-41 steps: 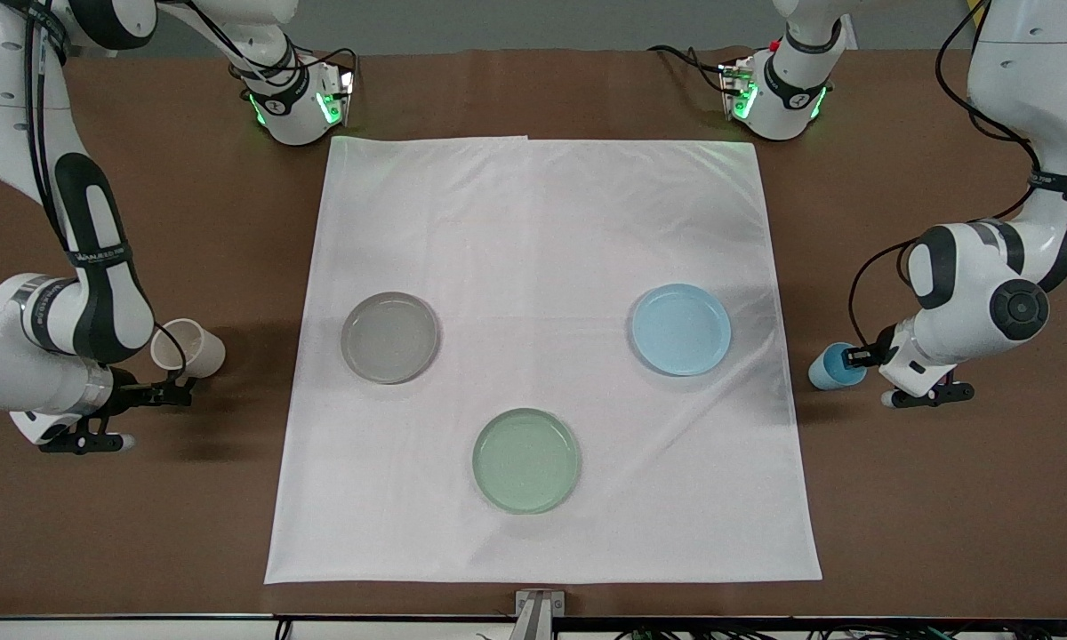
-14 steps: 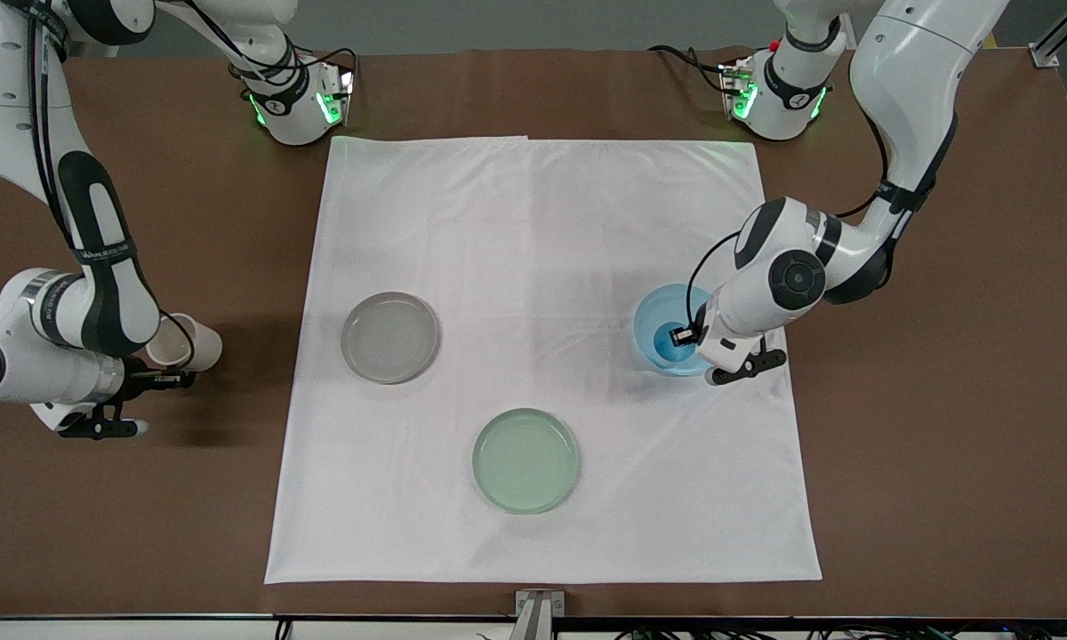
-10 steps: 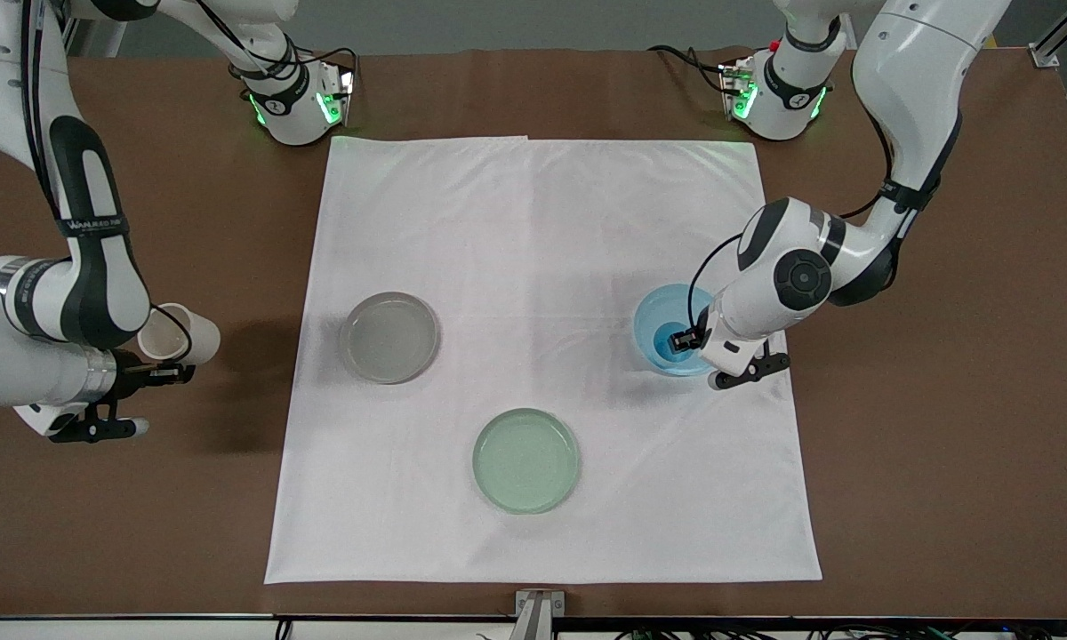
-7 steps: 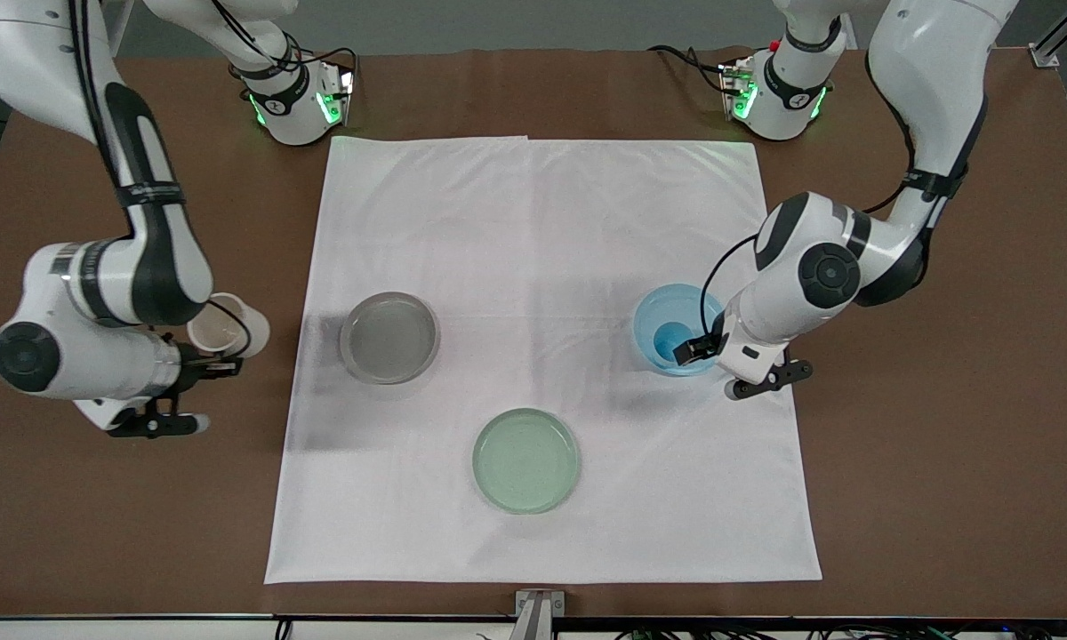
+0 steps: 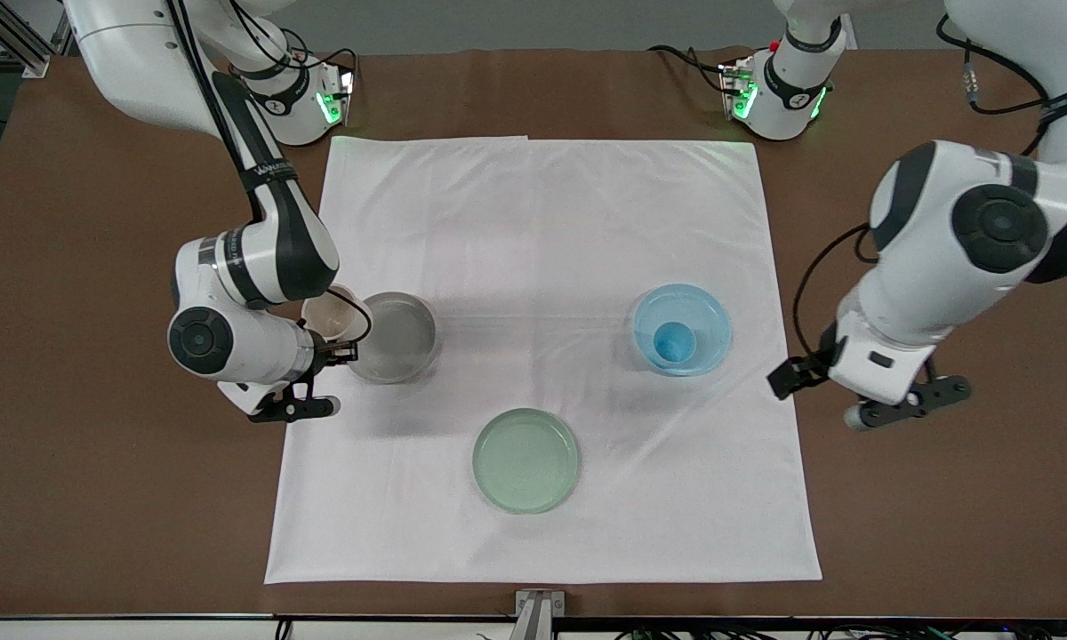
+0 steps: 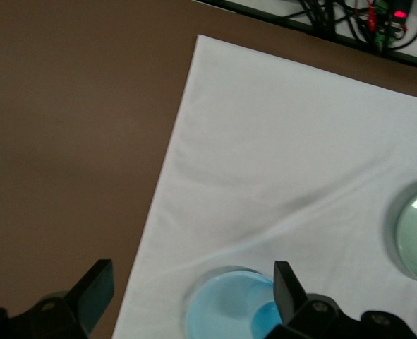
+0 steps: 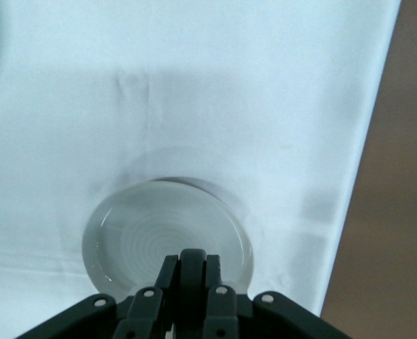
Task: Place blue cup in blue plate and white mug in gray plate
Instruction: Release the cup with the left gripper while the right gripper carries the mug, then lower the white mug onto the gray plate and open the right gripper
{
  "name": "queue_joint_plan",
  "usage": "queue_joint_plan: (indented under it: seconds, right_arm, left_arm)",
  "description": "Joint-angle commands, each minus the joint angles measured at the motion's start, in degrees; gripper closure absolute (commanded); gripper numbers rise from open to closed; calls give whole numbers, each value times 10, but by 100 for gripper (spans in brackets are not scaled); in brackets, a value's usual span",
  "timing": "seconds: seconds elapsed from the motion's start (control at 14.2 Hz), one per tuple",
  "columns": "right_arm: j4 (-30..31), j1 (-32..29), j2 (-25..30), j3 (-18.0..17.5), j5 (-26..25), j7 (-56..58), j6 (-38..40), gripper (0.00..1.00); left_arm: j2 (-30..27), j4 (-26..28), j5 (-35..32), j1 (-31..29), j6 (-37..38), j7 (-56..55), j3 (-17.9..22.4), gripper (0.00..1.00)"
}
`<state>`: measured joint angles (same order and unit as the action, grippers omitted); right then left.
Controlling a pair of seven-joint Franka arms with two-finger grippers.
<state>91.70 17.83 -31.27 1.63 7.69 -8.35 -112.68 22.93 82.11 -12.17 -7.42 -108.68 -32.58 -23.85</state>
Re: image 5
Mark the white mug with black handle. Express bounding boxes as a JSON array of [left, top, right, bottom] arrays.
[[301, 284, 374, 348]]

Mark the blue cup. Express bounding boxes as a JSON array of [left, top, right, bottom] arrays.
[[652, 321, 699, 365]]

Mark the gray plate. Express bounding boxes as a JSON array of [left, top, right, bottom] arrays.
[[347, 291, 441, 386]]

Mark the blue plate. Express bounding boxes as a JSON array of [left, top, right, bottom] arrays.
[[630, 283, 734, 378]]

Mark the green plate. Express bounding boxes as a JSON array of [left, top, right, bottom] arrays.
[[471, 407, 582, 516]]

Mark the brown table cover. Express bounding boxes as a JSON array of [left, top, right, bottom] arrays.
[[0, 46, 1067, 620]]

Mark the white cloth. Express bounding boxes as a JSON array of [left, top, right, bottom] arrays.
[[264, 135, 823, 586]]

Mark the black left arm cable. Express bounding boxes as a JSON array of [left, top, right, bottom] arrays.
[[791, 13, 1067, 356]]

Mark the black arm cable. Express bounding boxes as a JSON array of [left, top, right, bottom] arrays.
[[791, 13, 1067, 356], [167, 0, 375, 344]]

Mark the black base cable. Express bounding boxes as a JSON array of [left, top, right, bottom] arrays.
[[285, 31, 361, 79], [647, 44, 732, 95]]

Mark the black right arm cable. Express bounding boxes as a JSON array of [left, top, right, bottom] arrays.
[[167, 0, 375, 344]]

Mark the aluminium frame profile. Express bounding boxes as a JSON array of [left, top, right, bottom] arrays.
[[0, 0, 76, 79]]

